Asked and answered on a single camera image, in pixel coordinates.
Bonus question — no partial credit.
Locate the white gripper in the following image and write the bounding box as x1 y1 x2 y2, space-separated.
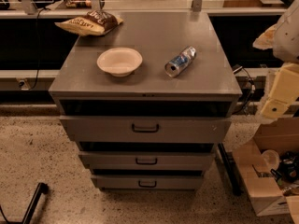
252 24 299 119

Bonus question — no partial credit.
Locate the grey top drawer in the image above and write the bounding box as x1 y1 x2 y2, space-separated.
60 116 231 143

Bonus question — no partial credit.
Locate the grey drawer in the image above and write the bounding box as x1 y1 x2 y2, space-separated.
60 116 231 143
78 151 213 171
91 175 204 189

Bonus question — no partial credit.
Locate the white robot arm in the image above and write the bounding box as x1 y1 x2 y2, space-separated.
252 0 299 119

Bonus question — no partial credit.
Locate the grey metal drawer cabinet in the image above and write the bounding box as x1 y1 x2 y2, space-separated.
50 11 241 178

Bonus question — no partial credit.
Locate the grey middle drawer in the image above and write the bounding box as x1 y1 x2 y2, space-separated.
78 151 213 171

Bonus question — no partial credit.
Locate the grey bottom drawer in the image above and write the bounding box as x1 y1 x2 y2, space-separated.
91 175 204 189

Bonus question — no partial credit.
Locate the clear plastic cup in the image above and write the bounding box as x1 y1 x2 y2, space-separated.
262 149 280 170

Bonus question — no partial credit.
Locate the dark bottle in box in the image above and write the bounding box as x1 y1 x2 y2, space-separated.
271 151 299 186

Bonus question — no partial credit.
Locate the crushed blue soda can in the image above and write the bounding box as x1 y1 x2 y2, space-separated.
164 46 196 77

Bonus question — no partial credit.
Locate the black table leg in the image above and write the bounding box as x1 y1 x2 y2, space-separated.
218 143 242 196

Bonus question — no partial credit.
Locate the cardboard box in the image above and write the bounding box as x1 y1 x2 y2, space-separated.
233 117 299 224

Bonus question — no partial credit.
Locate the white paper bowl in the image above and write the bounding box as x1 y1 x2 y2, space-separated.
97 48 143 77

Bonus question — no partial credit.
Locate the brown snack bag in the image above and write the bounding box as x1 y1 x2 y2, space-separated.
84 10 123 33

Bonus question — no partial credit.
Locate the yellow chips bag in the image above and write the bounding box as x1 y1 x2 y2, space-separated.
55 17 106 36

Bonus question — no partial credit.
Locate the black stand leg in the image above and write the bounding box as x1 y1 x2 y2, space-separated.
0 182 49 224

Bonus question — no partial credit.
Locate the black cable right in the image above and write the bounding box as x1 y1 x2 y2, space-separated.
232 64 257 114

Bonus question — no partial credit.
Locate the black cable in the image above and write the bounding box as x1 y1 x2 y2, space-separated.
29 7 50 91
232 64 257 114

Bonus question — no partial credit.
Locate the black cable left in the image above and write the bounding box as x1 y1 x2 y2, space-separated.
29 7 50 91

